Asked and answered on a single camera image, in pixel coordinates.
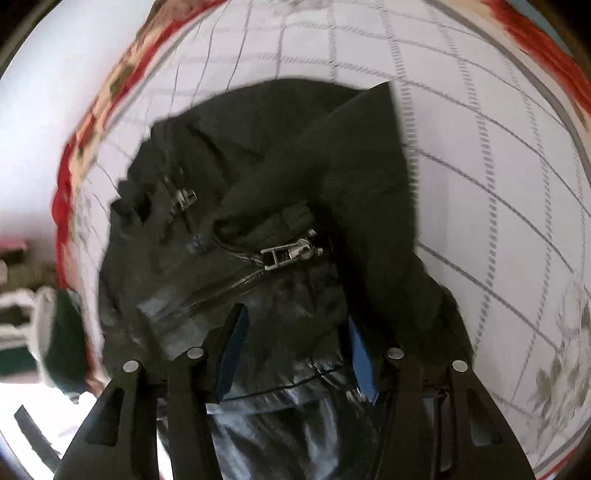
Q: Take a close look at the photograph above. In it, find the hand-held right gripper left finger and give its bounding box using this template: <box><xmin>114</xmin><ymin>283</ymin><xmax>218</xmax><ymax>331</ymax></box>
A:
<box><xmin>55</xmin><ymin>305</ymin><xmax>250</xmax><ymax>480</ymax></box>

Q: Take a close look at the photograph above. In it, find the green jacket with white stripes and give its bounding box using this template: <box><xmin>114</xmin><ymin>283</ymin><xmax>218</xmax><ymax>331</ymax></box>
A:
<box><xmin>41</xmin><ymin>288</ymin><xmax>95</xmax><ymax>393</ymax></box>

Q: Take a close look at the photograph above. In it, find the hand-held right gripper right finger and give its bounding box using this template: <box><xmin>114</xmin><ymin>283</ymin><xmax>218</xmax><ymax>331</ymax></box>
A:
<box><xmin>348</xmin><ymin>316</ymin><xmax>539</xmax><ymax>480</ymax></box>

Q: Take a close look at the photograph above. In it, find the white checked floral cloth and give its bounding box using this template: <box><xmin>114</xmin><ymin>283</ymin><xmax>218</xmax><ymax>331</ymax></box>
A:
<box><xmin>69</xmin><ymin>0</ymin><xmax>591</xmax><ymax>467</ymax></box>

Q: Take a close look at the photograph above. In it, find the black jacket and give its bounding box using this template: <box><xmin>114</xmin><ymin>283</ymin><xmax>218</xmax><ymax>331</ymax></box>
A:
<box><xmin>97</xmin><ymin>78</ymin><xmax>476</xmax><ymax>480</ymax></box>

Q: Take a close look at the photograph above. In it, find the red floral blanket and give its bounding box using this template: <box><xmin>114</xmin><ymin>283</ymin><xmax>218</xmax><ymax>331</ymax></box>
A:
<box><xmin>51</xmin><ymin>0</ymin><xmax>591</xmax><ymax>480</ymax></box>

